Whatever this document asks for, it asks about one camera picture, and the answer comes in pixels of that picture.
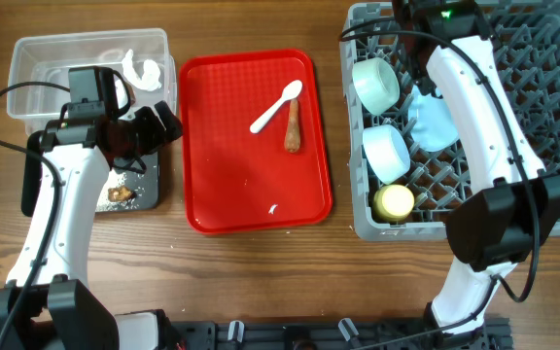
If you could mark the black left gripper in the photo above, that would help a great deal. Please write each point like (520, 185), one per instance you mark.
(156, 137)

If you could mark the small white paper scrap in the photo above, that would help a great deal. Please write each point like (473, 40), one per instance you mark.
(272, 209)

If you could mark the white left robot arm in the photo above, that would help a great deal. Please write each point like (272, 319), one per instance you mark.
(45, 302)

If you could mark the orange carrot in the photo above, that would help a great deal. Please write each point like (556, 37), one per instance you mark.
(292, 138)

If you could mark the black tray bin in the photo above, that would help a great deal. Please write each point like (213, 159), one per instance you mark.
(32, 181)

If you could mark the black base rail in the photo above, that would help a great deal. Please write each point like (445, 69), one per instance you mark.
(400, 333)

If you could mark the grey dishwasher rack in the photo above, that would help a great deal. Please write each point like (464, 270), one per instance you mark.
(528, 62)

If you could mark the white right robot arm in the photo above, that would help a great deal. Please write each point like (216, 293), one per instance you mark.
(497, 233)

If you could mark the white rice pile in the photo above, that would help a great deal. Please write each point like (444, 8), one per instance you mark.
(144, 185)

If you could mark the white plastic spoon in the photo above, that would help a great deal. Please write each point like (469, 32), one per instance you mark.
(290, 91)

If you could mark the light blue plate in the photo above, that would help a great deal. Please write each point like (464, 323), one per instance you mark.
(434, 129)

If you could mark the small light blue bowl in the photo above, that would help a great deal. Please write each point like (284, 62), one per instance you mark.
(386, 153)

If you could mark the brown food scrap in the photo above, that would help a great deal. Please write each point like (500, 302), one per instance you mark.
(120, 194)

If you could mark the yellow plastic cup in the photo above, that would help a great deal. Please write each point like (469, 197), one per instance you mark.
(393, 203)

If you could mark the red plastic tray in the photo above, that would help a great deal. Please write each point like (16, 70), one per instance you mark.
(232, 176)

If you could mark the clear plastic bin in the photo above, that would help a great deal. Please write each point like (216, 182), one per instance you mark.
(142, 57)

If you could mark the green bowl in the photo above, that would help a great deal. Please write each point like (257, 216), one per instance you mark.
(376, 85)

